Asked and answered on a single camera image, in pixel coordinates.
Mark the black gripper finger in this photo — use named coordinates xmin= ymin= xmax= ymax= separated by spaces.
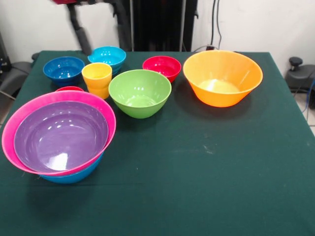
xmin=65 ymin=4 xmax=93 ymax=56
xmin=112 ymin=2 xmax=131 ymax=51

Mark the green bowl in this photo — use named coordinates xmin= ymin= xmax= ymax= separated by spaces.
xmin=108 ymin=69 xmax=172 ymax=119

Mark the purple bowl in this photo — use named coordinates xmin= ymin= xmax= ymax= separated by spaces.
xmin=13 ymin=100 xmax=109 ymax=173

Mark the large pink bowl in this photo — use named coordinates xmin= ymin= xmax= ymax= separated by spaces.
xmin=1 ymin=90 xmax=117 ymax=177

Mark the small light blue bowl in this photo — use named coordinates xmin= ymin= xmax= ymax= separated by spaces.
xmin=87 ymin=46 xmax=127 ymax=76

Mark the small dark blue bowl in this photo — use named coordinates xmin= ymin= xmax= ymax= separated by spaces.
xmin=43 ymin=56 xmax=86 ymax=87

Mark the yellow cup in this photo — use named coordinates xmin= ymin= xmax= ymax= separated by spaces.
xmin=81 ymin=62 xmax=113 ymax=100

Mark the small red bowl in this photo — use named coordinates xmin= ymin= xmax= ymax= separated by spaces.
xmin=142 ymin=56 xmax=182 ymax=84

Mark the red cup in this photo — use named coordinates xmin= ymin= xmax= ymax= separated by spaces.
xmin=55 ymin=86 xmax=85 ymax=92

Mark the black chair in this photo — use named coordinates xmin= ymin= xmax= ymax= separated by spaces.
xmin=0 ymin=30 xmax=34 ymax=100

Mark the large orange bowl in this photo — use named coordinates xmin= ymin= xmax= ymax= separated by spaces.
xmin=183 ymin=50 xmax=264 ymax=108

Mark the large light blue bowl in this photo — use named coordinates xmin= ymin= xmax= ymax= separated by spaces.
xmin=39 ymin=152 xmax=104 ymax=184

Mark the black knobbed device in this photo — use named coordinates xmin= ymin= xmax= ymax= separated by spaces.
xmin=284 ymin=57 xmax=315 ymax=110

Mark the dark green tablecloth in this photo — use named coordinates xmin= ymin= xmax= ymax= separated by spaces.
xmin=0 ymin=50 xmax=315 ymax=236

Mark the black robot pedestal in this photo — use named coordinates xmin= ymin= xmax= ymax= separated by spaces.
xmin=113 ymin=0 xmax=206 ymax=52

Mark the black wall cable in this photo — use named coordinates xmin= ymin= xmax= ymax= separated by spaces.
xmin=191 ymin=0 xmax=223 ymax=52

